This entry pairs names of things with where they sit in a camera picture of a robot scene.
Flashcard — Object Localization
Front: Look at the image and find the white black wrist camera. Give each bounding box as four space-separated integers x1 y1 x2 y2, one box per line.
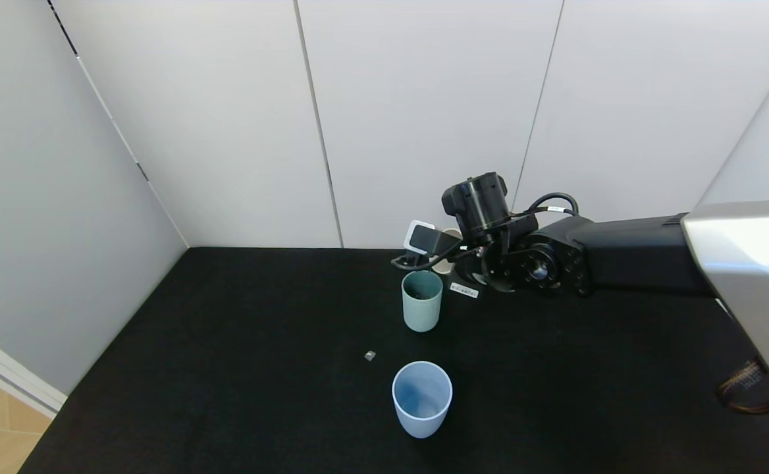
404 221 459 259

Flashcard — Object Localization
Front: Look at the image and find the dark lettered cable loop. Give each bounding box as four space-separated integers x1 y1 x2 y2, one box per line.
716 359 769 416

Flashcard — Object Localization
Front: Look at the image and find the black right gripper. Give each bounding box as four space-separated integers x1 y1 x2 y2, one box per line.
444 253 490 310

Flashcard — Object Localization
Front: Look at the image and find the black cable with white tag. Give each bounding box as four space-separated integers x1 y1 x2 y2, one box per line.
521 192 580 219

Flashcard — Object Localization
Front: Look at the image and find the teal green plastic cup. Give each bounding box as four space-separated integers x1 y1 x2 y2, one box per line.
401 270 444 332

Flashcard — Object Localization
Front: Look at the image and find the black camera cable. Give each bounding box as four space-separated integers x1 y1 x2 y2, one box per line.
390 240 484 273

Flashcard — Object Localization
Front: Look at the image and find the beige plastic cup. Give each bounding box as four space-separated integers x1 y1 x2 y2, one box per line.
431 228 464 275

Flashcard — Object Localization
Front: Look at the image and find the light blue plastic cup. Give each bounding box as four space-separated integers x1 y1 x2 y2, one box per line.
392 361 453 439

